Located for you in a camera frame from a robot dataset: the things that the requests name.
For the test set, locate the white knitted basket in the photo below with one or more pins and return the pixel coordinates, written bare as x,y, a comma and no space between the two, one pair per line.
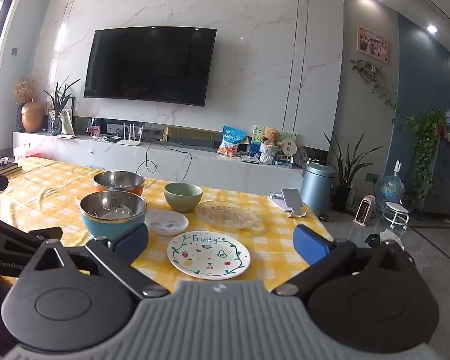
268,153

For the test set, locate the green illustrated board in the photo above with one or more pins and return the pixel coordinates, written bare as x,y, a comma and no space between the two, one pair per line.
290,138

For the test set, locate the framed wall picture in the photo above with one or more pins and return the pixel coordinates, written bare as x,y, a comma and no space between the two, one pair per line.
372,44

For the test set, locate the green ceramic bowl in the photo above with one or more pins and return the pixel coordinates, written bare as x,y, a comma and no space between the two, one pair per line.
182,200

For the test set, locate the white round stool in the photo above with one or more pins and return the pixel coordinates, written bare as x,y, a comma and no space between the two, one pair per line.
394,210

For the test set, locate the blue vase with green plant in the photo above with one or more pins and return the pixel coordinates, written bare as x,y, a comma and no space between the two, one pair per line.
56,125

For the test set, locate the pink space heater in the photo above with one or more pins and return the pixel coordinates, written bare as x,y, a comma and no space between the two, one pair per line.
364,212

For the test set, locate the white router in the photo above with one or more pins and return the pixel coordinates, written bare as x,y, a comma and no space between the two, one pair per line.
127,142

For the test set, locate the black wall television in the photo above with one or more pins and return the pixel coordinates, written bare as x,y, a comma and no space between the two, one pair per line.
150,65

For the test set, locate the dark window frame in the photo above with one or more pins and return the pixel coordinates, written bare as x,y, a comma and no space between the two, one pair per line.
2,26

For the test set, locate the white fruit-print plate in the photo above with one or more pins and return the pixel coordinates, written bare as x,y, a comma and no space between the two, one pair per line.
206,255

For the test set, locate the red box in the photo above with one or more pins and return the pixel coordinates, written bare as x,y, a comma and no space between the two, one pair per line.
28,153

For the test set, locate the grey-blue drawer cabinet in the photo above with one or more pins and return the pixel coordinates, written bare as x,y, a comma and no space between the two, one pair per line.
448,180

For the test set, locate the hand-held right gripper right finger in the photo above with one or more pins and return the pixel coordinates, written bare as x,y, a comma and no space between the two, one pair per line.
309,248

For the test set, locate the ceiling spotlight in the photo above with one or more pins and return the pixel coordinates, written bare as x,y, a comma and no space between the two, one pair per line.
431,28

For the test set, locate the blue water jug with pump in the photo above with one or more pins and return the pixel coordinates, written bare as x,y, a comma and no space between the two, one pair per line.
392,189

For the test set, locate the white folding phone stand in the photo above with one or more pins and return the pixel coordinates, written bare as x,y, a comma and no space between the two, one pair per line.
290,200

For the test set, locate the small white sticker plate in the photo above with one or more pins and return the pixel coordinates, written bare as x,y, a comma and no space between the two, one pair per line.
168,223

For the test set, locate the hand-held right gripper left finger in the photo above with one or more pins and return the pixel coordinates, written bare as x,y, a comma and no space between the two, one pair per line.
133,240

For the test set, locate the blue snack bag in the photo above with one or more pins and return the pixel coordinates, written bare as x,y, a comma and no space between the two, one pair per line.
230,140

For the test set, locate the orange round vase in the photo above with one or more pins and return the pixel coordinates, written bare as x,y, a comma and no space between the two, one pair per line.
33,116

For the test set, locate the stack of books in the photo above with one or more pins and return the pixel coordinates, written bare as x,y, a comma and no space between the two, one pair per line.
5,168

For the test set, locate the grey-blue metal trash bin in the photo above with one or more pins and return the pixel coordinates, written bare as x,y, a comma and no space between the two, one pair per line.
317,188

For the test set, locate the yellow checked tablecloth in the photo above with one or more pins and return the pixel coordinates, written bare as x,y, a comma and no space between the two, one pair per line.
266,240

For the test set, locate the clear glass plate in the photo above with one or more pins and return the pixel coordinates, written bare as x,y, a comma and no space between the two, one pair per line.
225,214

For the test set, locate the teal plastic stool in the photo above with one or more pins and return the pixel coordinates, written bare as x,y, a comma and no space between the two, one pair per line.
95,167

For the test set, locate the round white paper fan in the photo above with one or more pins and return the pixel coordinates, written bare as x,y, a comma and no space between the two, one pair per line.
290,150

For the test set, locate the small pink box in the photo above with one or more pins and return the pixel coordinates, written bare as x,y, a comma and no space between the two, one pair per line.
93,131

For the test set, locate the white marble media console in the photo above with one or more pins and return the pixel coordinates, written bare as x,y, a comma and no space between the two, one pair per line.
210,165

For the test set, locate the teal steel bowl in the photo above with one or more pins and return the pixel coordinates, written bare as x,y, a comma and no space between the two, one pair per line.
97,225

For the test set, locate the potted long-leaf plant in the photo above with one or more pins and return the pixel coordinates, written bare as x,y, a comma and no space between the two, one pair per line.
344,197

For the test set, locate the trailing pothos plant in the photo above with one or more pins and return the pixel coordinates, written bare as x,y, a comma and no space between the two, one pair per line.
423,131

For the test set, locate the brown teddy bear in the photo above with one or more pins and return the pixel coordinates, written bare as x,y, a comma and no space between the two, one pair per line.
272,135

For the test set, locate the hanging wall vine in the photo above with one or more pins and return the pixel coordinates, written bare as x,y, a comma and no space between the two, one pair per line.
371,73

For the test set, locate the pink trash bin black bag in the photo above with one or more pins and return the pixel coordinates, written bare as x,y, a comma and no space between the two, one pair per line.
373,240

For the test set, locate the black picture frame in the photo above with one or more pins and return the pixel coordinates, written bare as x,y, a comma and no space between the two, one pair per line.
73,116

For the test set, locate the orange steel bowl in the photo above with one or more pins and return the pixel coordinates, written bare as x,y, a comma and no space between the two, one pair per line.
118,180

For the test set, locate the dried flower bunch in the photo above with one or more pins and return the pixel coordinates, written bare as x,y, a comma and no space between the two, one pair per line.
24,89

